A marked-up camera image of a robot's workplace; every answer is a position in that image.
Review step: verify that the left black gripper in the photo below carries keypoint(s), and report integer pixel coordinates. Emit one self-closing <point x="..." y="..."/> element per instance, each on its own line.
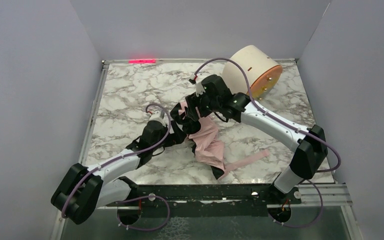
<point x="177" y="133"/>

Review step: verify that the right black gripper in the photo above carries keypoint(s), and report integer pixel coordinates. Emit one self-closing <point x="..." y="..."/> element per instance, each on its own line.
<point x="193" y="104"/>

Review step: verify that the pink folding umbrella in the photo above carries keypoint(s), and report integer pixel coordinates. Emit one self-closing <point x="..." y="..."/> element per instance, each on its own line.
<point x="207" y="148"/>

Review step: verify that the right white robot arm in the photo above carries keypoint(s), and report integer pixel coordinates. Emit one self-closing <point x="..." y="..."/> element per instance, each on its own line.
<point x="306" y="143"/>

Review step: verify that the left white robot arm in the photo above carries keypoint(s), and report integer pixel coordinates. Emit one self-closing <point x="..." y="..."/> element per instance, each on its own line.
<point x="86" y="188"/>

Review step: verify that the beige cylindrical umbrella stand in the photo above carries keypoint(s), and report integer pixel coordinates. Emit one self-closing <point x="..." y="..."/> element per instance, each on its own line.
<point x="261" y="70"/>

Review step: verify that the pink tape marker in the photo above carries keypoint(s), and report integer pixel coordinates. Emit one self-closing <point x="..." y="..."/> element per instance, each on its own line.
<point x="142" y="61"/>

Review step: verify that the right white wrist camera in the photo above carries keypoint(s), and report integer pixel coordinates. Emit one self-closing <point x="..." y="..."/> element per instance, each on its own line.
<point x="197" y="82"/>

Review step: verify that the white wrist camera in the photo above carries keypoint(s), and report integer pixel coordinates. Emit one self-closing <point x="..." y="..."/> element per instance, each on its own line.
<point x="158" y="116"/>
<point x="197" y="82"/>

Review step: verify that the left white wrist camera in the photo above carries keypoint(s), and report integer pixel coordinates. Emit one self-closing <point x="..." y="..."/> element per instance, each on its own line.
<point x="158" y="116"/>

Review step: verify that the aluminium table frame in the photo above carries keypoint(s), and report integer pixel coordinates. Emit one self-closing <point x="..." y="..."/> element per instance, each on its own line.
<point x="325" y="194"/>

